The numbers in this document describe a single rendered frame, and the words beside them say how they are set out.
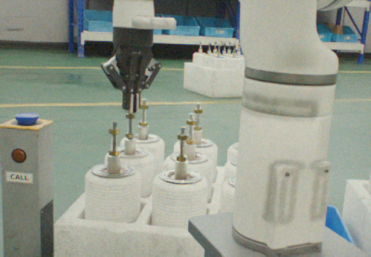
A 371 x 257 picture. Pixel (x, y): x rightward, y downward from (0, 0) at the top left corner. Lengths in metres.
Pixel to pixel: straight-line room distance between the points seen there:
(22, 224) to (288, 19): 0.68
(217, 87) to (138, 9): 2.31
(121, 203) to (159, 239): 0.09
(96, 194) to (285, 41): 0.50
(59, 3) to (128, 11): 5.07
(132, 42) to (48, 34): 5.07
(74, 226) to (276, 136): 0.47
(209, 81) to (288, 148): 2.75
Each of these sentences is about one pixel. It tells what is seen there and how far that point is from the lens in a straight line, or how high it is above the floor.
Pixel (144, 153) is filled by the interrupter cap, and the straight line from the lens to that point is 1.00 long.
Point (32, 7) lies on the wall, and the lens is 5.95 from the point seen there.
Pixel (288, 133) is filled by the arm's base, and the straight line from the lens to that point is 0.48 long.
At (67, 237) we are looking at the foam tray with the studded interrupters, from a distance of 0.88.
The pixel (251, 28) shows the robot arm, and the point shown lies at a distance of 0.49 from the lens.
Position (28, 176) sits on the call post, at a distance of 0.96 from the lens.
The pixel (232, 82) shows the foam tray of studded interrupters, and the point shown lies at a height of 0.10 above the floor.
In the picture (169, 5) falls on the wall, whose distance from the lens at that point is 6.29.
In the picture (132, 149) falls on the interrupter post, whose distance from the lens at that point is 0.99.
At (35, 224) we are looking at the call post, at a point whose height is 0.13.
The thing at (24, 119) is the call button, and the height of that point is 0.32.
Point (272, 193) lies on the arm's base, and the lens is 0.49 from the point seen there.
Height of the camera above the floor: 0.53
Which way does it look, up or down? 14 degrees down
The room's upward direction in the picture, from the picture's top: 4 degrees clockwise
